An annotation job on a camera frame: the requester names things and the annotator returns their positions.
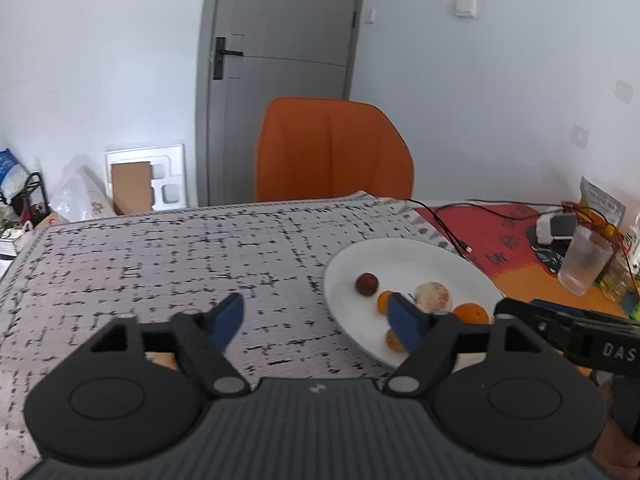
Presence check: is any grey door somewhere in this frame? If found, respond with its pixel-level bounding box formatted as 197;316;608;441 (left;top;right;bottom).
193;0;369;209

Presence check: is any clear plastic cup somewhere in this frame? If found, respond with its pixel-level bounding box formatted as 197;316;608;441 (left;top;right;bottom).
557;224;614;297

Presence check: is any grey snack bag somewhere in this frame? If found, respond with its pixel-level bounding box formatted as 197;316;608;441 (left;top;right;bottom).
579;175;627;227

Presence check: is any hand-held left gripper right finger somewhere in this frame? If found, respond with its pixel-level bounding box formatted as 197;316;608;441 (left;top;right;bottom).
385;292;544;397

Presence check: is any black shoe rack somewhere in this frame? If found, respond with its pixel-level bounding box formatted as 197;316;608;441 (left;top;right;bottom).
9;171;51;227

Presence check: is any red wire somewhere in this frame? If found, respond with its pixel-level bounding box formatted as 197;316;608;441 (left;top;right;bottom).
562;199;632;252

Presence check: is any white foam packaging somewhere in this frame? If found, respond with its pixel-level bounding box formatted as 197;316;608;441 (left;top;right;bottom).
103;143;187;214

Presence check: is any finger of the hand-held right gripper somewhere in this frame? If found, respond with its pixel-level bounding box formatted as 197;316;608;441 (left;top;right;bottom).
530;298;640;331
493;298;596;362

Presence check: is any blue and white bag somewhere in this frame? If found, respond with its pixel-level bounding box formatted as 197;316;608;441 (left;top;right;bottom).
0;148;30;204

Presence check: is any large orange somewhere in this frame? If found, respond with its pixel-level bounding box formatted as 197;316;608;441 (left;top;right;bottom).
453;302;490;325

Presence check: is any white charger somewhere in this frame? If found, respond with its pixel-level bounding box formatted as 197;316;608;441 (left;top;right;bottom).
535;212;581;244

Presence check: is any red and orange table mat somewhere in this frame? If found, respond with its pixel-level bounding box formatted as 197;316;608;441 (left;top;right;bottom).
414;203;640;319

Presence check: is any peeled mandarin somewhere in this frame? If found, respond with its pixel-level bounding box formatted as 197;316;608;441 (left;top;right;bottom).
414;281;455;314

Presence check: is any person's right hand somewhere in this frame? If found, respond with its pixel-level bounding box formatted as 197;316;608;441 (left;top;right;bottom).
592;382;640;480

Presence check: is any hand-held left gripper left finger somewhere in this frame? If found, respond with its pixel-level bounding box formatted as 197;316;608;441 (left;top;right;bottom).
90;292;249;400

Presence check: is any clear plastic bag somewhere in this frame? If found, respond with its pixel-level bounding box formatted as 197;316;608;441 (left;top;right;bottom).
49;164;119;224

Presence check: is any orange chair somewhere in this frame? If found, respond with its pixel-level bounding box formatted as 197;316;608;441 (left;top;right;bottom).
254;97;415;204

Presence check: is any black cable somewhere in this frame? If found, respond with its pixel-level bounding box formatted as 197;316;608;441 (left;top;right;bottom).
404;198;562;257

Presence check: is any red plum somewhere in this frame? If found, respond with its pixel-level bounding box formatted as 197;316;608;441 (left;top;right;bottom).
355;272;380;297

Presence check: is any black door handle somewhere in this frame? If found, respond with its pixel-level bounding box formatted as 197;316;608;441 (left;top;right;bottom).
212;36;245;81

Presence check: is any brown cardboard piece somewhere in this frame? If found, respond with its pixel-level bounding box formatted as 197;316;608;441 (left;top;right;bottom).
110;160;152;216

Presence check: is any white bowl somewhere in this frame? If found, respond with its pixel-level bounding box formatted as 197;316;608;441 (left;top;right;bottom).
322;237;505;369

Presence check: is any black-patterned white tablecloth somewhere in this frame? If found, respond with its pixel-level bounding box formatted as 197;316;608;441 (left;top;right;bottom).
0;190;506;480

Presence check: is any yellow oil bottle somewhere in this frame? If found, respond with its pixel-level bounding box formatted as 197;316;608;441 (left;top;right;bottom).
599;255;638;304

